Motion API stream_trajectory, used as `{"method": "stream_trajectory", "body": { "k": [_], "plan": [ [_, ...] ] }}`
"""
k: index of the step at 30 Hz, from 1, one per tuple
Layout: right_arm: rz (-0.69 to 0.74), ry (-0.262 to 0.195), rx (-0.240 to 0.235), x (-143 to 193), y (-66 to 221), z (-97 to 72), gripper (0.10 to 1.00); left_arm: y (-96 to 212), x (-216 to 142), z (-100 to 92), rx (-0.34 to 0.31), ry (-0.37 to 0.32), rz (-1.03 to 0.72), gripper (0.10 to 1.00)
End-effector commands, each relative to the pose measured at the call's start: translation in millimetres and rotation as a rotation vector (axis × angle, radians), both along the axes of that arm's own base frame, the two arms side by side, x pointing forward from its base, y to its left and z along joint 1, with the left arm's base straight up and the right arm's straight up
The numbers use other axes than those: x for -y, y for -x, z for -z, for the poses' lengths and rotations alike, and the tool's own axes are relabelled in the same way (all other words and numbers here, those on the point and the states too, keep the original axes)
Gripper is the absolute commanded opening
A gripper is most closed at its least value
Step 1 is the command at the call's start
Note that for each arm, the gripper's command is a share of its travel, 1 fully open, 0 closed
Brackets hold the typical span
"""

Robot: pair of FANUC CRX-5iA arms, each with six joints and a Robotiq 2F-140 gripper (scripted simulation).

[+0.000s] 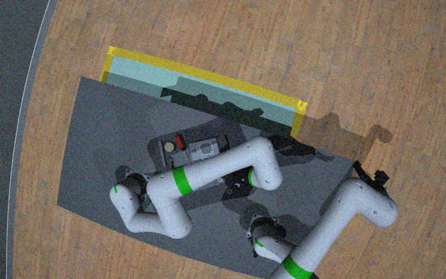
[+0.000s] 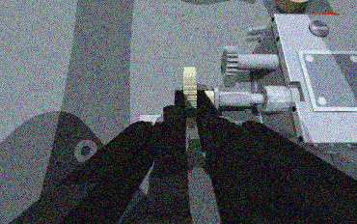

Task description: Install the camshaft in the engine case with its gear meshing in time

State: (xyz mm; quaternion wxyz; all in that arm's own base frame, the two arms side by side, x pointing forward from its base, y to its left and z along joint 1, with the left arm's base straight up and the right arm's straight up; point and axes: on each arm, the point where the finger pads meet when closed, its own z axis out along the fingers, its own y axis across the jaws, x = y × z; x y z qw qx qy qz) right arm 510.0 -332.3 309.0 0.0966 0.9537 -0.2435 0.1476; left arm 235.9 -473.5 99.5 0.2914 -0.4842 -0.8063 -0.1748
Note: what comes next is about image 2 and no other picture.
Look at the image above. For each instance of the grey flat washer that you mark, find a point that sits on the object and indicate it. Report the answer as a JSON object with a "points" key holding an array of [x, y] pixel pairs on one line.
{"points": [[78, 150]]}

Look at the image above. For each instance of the red screwdriver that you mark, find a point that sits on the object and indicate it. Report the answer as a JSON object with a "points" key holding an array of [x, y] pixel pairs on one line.
{"points": [[263, 27]]}

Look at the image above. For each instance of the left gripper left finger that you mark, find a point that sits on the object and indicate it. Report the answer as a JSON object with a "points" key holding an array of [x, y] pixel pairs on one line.
{"points": [[99, 190]]}

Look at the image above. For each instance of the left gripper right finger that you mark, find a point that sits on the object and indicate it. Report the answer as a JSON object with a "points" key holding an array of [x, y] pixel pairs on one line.
{"points": [[247, 194]]}

